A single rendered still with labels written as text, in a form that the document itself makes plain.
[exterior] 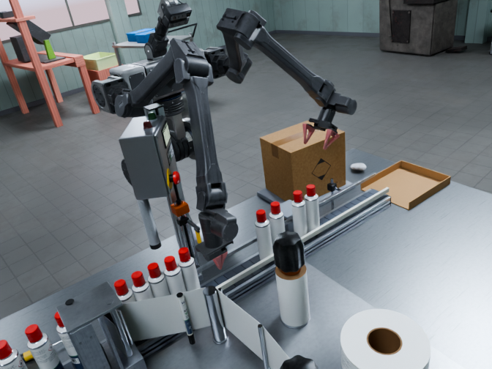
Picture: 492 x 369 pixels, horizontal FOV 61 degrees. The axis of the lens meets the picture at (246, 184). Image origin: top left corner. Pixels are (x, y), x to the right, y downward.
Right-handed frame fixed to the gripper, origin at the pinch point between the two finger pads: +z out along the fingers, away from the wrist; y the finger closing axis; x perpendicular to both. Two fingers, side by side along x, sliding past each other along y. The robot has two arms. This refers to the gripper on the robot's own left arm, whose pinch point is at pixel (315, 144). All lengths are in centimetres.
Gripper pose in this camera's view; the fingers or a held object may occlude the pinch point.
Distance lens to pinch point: 165.6
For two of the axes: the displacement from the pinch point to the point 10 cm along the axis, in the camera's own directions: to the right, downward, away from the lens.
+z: -3.6, 9.3, 0.2
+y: 6.8, 2.9, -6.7
